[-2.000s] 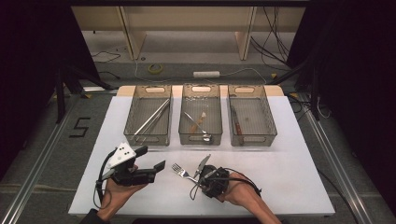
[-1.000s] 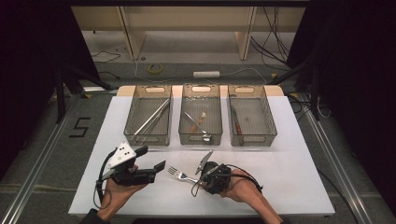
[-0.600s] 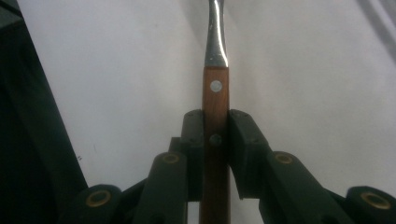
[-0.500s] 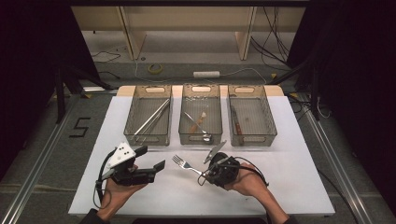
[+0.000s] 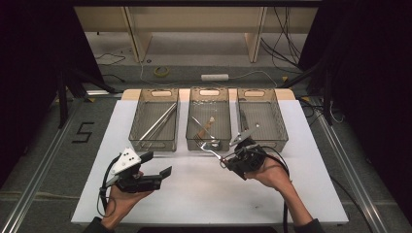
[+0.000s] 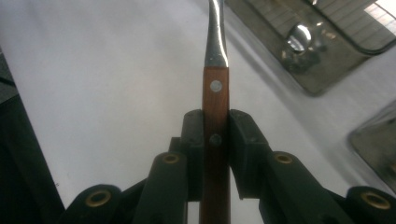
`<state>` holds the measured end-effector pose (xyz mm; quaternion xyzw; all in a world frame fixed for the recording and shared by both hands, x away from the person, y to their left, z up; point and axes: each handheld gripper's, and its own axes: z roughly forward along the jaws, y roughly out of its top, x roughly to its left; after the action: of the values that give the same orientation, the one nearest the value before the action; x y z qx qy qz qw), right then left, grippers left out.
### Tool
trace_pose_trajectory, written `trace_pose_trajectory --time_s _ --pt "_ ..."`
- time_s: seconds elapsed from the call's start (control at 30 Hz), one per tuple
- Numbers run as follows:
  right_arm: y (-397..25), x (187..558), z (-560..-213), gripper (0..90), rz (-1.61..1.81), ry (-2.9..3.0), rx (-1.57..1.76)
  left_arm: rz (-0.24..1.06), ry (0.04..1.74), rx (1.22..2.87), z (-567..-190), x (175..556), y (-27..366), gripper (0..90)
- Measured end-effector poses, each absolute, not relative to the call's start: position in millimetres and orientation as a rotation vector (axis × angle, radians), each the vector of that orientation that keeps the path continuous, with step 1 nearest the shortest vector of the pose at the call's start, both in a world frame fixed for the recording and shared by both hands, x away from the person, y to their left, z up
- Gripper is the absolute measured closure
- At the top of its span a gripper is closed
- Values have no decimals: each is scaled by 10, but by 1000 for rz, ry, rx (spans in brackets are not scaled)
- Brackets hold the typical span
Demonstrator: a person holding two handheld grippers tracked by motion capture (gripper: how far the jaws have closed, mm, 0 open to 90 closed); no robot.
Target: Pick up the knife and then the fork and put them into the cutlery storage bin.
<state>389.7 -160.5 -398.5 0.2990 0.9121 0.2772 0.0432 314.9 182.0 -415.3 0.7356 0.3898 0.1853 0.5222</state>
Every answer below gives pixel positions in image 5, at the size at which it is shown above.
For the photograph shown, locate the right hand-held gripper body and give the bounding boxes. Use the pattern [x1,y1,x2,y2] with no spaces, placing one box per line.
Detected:
[224,128,269,182]

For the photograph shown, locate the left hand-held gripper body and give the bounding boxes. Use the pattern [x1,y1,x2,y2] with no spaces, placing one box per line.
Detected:
[110,147,163,194]

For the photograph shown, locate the fork with wooden handle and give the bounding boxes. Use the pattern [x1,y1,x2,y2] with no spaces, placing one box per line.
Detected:
[192,133,225,162]

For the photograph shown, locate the metal chopstick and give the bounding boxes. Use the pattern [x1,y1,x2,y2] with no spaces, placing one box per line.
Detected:
[139,102,178,142]
[147,106,179,144]

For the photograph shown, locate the translucent grey plastic bin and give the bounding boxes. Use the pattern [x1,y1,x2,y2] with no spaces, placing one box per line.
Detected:
[185,86,233,152]
[128,87,181,153]
[235,87,290,153]

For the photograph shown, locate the metal spoon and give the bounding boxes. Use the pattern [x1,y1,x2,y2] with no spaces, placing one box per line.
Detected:
[190,116,223,150]

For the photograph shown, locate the person's left hand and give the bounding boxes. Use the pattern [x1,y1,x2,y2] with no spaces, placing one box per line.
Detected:
[102,186,154,231]

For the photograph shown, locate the white table cover board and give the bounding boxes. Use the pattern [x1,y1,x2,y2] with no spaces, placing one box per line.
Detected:
[70,98,350,226]

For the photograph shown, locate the white power strip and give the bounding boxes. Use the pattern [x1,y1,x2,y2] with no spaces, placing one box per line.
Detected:
[200,73,230,83]

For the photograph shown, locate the yellow tape roll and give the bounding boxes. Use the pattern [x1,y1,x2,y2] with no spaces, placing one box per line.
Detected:
[153,66,170,79]

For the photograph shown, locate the black metal stand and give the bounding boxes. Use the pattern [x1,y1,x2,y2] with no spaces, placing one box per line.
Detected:
[278,61,334,125]
[56,66,120,129]

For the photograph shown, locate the black curtain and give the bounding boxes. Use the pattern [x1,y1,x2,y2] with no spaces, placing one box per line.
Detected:
[0,0,105,188]
[297,0,412,224]

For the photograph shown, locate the beige wooden shelf unit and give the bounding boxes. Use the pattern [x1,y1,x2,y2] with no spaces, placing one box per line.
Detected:
[75,6,319,64]

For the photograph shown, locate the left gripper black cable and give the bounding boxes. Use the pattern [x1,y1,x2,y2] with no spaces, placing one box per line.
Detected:
[96,154,122,218]

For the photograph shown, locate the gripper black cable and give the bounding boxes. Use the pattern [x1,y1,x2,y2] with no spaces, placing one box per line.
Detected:
[258,145,292,233]
[96,154,122,218]

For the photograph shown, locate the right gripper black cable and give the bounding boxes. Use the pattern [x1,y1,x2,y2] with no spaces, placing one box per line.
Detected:
[258,145,292,233]

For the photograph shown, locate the white floor cable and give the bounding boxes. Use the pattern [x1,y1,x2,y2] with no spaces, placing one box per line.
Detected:
[139,61,280,88]

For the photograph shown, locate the aluminium floor rail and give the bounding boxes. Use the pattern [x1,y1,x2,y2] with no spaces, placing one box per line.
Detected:
[312,106,390,233]
[0,96,86,233]

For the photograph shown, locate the thin black floor cable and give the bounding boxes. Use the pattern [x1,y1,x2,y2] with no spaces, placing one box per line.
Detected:
[95,52,126,67]

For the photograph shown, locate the bundle of black cables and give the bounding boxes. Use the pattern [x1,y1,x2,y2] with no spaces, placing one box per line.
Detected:
[260,6,304,76]

